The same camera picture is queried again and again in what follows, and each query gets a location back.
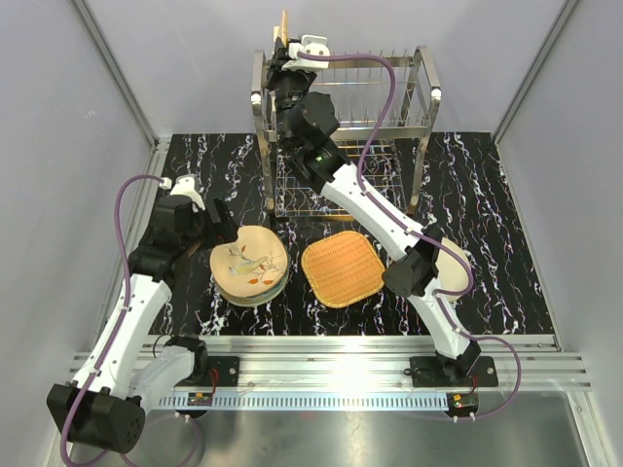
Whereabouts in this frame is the woven bamboo tray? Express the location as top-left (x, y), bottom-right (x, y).
top-left (301, 231), bottom-right (385, 308)
top-left (273, 9), bottom-right (289, 47)

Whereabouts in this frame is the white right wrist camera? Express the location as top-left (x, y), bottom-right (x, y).
top-left (281, 34), bottom-right (330, 73)

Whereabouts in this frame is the white slotted cable duct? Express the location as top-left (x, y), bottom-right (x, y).
top-left (156, 391), bottom-right (448, 412)

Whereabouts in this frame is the cream bird painted plate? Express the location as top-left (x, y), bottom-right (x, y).
top-left (209, 226), bottom-right (290, 306)

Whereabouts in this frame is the teal scalloped plate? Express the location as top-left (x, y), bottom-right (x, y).
top-left (216, 244), bottom-right (290, 306)

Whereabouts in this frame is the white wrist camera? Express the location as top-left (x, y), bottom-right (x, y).
top-left (169, 174), bottom-right (205, 212)
top-left (281, 34), bottom-right (330, 73)

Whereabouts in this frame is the stainless steel dish rack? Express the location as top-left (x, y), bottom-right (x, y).
top-left (251, 46), bottom-right (442, 220)

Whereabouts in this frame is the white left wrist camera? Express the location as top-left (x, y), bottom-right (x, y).
top-left (169, 174), bottom-right (205, 212)

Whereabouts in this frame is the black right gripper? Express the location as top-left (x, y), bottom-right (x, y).
top-left (263, 41), bottom-right (312, 149)

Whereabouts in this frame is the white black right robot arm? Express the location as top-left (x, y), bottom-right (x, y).
top-left (267, 39), bottom-right (481, 386)

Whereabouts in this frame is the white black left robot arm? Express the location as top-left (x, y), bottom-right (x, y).
top-left (47, 195), bottom-right (238, 462)

